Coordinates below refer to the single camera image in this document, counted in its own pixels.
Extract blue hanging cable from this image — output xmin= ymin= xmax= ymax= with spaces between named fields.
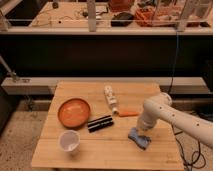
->
xmin=167 ymin=31 xmax=180 ymax=95

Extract metal clamp bracket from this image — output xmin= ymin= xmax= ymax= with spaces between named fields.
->
xmin=0 ymin=54 xmax=32 ymax=84

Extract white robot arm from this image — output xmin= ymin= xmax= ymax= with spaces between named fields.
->
xmin=136 ymin=93 xmax=213 ymax=149

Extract white ceramic cup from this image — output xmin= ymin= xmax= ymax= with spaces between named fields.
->
xmin=59 ymin=130 xmax=80 ymax=155

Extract white tube bottle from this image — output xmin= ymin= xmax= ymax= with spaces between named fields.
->
xmin=104 ymin=86 xmax=118 ymax=114

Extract black floor cables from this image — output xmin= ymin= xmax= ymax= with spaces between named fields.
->
xmin=172 ymin=124 xmax=208 ymax=171

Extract black bag on bench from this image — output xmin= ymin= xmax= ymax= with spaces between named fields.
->
xmin=111 ymin=12 xmax=134 ymax=27

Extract wooden table board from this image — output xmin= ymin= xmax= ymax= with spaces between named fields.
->
xmin=31 ymin=81 xmax=184 ymax=171

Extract orange carrot toy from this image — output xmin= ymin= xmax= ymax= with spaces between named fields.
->
xmin=119 ymin=110 xmax=139 ymax=117

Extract orange crate on bench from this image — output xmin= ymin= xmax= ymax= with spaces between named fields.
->
xmin=134 ymin=8 xmax=181 ymax=27

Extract black rectangular box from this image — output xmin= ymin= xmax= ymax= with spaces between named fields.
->
xmin=87 ymin=115 xmax=114 ymax=133

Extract orange bowl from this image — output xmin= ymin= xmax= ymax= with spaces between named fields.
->
xmin=58 ymin=98 xmax=91 ymax=128

